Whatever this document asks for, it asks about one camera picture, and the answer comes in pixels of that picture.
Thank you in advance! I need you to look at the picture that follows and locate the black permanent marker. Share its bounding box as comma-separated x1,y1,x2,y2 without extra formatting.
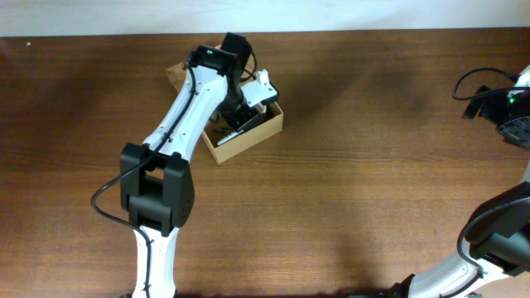
217,131,243,147

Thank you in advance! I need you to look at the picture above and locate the brown cardboard box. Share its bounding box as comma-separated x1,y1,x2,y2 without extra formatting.
144,46,282,162

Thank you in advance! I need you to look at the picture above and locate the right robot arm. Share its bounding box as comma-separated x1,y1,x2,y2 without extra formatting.
375,69,529,298

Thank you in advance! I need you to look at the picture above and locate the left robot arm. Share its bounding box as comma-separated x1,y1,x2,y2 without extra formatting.
120,33,278,297

